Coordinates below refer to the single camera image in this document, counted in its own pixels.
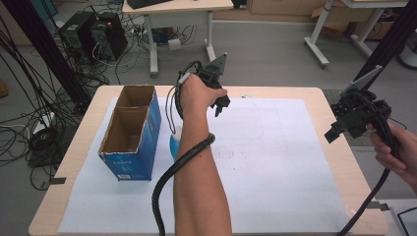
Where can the brown cardboard box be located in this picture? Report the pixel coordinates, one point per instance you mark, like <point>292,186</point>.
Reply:
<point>337,18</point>

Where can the person's right hand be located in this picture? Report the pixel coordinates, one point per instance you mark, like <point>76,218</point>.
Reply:
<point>398,154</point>

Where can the white round bin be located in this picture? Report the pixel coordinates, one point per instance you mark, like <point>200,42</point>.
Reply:
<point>409,52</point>

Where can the black frame post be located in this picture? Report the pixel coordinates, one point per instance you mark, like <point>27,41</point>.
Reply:
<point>49,55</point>
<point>390,42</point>

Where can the blue cardboard box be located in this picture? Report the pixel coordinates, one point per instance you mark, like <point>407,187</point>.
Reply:
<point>144,147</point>

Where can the blue and white cup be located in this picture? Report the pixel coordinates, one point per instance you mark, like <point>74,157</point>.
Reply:
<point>174,146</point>

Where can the white paper sheet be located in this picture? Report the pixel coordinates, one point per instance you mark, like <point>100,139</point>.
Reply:
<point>278,164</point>

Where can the white power strip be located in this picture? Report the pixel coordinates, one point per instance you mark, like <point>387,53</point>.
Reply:
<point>44,120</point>

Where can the black keyboard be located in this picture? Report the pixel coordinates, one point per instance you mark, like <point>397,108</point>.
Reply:
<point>147,2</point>

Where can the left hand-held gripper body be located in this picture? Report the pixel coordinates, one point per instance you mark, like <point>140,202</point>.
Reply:
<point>212,78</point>

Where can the white desk frame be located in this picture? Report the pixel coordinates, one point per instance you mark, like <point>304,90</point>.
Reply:
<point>316,42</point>

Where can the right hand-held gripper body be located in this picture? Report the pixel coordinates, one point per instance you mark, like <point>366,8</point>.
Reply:
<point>359,111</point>

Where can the wooden desk with white legs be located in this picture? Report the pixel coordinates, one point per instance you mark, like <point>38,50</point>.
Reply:
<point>183,5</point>

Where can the grey metal bracket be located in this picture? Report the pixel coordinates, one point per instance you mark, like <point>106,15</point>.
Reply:
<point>57,180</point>
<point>377,206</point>

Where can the black computer tower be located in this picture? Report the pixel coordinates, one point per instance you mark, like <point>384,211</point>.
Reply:
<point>111,36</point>
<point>77,32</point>

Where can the person's left hand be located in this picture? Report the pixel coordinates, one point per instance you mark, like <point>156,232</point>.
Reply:
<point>196,95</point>

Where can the white power adapter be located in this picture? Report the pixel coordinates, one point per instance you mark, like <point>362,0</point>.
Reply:
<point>174,44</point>

